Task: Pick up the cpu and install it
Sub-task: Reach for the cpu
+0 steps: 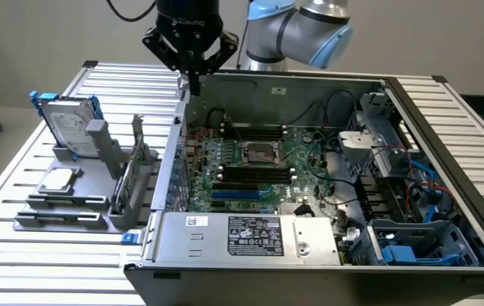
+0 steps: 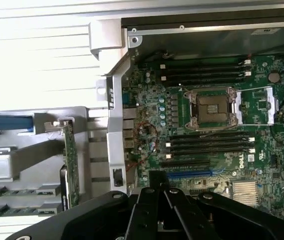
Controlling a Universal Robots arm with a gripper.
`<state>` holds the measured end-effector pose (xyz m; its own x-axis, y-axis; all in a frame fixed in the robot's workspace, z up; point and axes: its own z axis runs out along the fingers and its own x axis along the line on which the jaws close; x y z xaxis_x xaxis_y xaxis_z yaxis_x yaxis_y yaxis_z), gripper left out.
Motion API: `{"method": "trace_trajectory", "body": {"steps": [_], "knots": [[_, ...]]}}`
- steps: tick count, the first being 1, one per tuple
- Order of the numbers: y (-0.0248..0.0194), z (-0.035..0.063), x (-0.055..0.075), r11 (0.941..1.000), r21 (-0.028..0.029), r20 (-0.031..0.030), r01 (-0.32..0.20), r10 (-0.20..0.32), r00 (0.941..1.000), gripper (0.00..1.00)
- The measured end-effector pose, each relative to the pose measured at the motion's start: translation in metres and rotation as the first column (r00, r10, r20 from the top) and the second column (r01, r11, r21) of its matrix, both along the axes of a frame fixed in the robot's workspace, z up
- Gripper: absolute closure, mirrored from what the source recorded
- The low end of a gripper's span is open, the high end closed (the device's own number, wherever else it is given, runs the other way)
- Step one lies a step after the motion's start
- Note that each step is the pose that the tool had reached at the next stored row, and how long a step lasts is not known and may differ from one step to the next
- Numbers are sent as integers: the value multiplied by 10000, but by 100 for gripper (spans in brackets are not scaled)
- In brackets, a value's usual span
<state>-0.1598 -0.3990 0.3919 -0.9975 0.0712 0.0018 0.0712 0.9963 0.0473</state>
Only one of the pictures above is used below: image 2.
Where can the grey parts rack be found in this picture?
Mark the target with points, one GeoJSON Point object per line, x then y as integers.
{"type": "Point", "coordinates": [44, 150]}

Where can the CPU socket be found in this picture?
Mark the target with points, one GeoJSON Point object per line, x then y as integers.
{"type": "Point", "coordinates": [211, 108]}

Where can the black expansion slot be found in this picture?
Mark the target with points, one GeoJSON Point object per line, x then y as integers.
{"type": "Point", "coordinates": [185, 164]}

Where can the grey metal PC case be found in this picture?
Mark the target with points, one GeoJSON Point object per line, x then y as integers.
{"type": "Point", "coordinates": [114, 120]}

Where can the green RAM stick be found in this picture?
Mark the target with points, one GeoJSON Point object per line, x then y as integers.
{"type": "Point", "coordinates": [22, 212]}
{"type": "Point", "coordinates": [22, 193]}

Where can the black RAM slot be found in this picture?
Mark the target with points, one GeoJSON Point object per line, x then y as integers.
{"type": "Point", "coordinates": [209, 142]}
{"type": "Point", "coordinates": [206, 62]}
{"type": "Point", "coordinates": [209, 153]}
{"type": "Point", "coordinates": [209, 136]}
{"type": "Point", "coordinates": [206, 74]}
{"type": "Point", "coordinates": [206, 68]}
{"type": "Point", "coordinates": [206, 80]}
{"type": "Point", "coordinates": [209, 148]}

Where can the green graphics card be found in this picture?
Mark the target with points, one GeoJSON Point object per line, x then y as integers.
{"type": "Point", "coordinates": [71, 162]}

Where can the teal round capacitor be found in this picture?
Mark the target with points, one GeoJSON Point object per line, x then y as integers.
{"type": "Point", "coordinates": [161, 100]}
{"type": "Point", "coordinates": [163, 116]}
{"type": "Point", "coordinates": [162, 108]}
{"type": "Point", "coordinates": [163, 123]}

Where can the green Dell motherboard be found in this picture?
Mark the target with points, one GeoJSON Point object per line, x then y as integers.
{"type": "Point", "coordinates": [261, 150]}

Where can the blue expansion slot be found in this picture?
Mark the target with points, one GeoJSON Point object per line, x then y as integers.
{"type": "Point", "coordinates": [189, 174]}

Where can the silver coin cell battery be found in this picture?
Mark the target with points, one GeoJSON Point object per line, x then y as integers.
{"type": "Point", "coordinates": [274, 77]}

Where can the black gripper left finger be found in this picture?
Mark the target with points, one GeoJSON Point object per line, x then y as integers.
{"type": "Point", "coordinates": [121, 220]}

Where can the blue plastic disk carrier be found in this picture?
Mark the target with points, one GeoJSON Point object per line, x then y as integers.
{"type": "Point", "coordinates": [9, 123]}

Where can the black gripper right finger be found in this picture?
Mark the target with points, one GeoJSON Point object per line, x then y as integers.
{"type": "Point", "coordinates": [206, 220]}

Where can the silver finned chipset heatsink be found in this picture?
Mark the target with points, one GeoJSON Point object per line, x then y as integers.
{"type": "Point", "coordinates": [245, 193]}

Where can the silver rear port block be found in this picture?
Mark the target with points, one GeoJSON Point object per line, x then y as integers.
{"type": "Point", "coordinates": [128, 130]}

